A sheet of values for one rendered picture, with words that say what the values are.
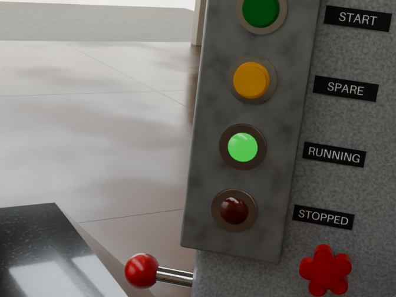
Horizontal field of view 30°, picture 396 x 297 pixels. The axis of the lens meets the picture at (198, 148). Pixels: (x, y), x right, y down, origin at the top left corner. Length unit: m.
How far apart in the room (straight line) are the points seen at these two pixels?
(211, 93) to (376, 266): 0.19
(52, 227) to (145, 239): 2.05
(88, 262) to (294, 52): 0.98
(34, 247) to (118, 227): 2.25
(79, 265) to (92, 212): 2.45
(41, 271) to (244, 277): 0.84
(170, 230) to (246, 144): 3.21
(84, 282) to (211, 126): 0.86
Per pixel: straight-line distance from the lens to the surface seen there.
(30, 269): 1.42
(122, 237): 3.62
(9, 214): 1.65
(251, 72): 0.53
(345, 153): 0.56
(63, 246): 1.51
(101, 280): 1.39
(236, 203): 0.56
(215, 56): 0.54
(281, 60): 0.53
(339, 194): 0.57
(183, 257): 3.48
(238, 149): 0.54
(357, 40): 0.54
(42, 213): 1.66
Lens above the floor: 1.52
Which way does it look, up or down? 17 degrees down
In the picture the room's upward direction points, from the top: 7 degrees clockwise
